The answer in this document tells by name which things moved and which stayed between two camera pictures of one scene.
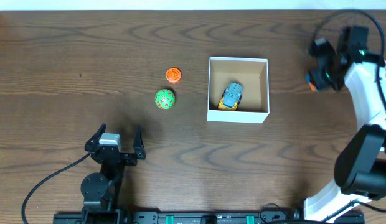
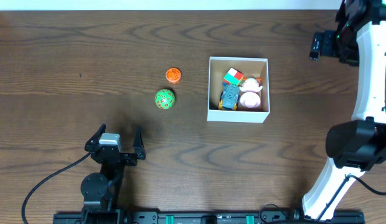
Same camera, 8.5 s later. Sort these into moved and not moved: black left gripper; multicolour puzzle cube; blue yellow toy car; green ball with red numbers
Moved: multicolour puzzle cube
Not moved: black left gripper; green ball with red numbers; blue yellow toy car
